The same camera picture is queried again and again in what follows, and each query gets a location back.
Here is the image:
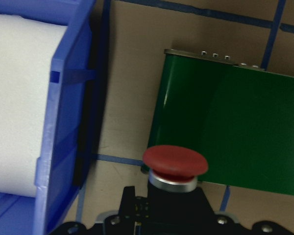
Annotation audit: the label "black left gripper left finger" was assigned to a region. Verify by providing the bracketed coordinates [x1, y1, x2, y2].
[119, 186, 136, 235]

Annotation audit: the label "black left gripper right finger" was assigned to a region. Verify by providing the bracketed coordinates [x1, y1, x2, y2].
[196, 187, 215, 235]

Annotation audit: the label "red push button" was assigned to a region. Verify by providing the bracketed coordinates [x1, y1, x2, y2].
[134, 144, 209, 221]

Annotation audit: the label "blue left storage bin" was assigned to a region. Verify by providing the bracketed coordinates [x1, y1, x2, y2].
[0, 0, 96, 235]

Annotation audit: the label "green conveyor belt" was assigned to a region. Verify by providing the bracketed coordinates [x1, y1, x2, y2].
[148, 49, 294, 195]

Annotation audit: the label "white foam pad left bin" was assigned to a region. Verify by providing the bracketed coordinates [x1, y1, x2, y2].
[0, 14, 67, 197]

